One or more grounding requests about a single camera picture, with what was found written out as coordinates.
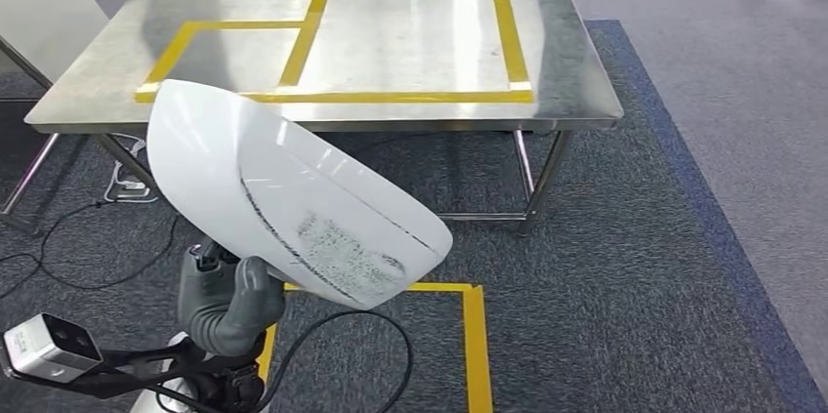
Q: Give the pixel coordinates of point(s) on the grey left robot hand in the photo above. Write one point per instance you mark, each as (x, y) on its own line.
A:
(217, 310)

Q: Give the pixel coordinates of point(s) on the white curved car body part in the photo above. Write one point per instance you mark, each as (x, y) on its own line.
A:
(272, 190)

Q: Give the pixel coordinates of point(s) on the steel workbench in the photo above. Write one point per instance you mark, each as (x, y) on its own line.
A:
(582, 74)

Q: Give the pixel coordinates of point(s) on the white power strip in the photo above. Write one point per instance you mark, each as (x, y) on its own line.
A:
(132, 185)

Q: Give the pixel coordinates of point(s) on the yellow floor tape square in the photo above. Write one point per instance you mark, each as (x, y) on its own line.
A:
(477, 358)

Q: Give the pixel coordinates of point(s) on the small yellow tape rectangle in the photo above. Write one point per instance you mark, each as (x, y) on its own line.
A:
(246, 25)

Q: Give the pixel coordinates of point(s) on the white desk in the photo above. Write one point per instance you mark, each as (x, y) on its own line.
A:
(45, 9)

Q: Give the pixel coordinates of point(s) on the large yellow tape rectangle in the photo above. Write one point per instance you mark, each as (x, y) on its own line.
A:
(510, 35)

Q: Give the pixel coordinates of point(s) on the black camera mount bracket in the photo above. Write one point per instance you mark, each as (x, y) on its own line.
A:
(107, 376)

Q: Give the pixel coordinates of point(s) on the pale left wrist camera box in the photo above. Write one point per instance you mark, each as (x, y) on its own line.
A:
(52, 348)

